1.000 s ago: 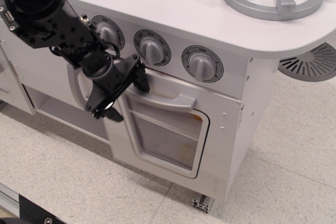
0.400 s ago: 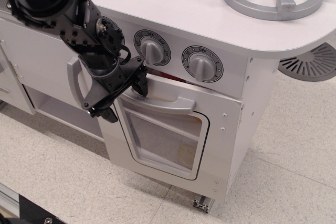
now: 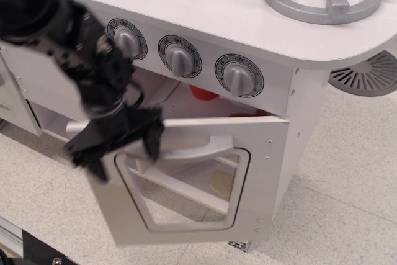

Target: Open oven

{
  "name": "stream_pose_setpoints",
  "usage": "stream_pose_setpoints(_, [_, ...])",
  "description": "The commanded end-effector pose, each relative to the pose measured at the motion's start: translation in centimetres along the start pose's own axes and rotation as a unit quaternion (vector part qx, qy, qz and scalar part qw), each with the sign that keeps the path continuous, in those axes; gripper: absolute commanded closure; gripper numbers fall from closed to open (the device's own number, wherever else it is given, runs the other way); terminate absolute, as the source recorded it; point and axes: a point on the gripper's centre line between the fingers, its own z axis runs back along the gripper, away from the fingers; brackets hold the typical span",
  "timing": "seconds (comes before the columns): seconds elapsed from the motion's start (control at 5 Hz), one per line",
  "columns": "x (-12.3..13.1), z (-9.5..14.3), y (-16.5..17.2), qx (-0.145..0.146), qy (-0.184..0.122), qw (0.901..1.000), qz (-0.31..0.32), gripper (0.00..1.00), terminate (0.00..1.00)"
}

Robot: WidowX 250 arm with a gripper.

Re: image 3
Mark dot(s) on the grey middle oven knob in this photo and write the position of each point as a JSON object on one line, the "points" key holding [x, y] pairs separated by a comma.
{"points": [[180, 56]]}

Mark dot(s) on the grey oven door handle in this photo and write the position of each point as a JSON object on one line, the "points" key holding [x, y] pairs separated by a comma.
{"points": [[217, 146]]}

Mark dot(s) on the white toy kitchen cabinet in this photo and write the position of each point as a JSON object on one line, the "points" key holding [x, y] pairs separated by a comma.
{"points": [[294, 57]]}

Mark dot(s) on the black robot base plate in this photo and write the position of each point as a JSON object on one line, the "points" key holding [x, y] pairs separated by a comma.
{"points": [[38, 252]]}

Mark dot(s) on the grey oven knob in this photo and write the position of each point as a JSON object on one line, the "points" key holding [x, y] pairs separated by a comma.
{"points": [[239, 76], [180, 56], [127, 38]]}

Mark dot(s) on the aluminium rail on floor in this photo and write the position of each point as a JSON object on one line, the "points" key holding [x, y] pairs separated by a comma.
{"points": [[11, 239]]}

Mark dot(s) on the grey left oven knob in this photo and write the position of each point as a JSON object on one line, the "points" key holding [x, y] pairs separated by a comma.
{"points": [[127, 38]]}

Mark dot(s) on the red toy cup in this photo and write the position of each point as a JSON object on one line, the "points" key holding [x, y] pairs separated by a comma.
{"points": [[202, 94]]}

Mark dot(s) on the orange toy chicken drumstick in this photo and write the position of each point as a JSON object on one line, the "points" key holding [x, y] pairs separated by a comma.
{"points": [[257, 113]]}

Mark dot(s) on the white oven door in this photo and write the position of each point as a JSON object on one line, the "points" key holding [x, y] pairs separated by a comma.
{"points": [[242, 186]]}

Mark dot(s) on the white cupboard door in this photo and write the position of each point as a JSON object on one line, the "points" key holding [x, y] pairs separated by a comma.
{"points": [[43, 82]]}

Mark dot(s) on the aluminium extrusion foot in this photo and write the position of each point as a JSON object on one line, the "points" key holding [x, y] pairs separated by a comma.
{"points": [[243, 246]]}

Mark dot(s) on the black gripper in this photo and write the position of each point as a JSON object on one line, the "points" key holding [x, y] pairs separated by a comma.
{"points": [[103, 135]]}

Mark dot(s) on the grey right oven knob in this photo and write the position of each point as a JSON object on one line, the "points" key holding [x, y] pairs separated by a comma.
{"points": [[239, 76]]}

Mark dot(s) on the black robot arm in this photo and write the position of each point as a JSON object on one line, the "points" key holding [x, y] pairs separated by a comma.
{"points": [[70, 34]]}

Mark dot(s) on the grey floor drain grate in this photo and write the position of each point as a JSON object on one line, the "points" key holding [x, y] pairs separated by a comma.
{"points": [[373, 77]]}

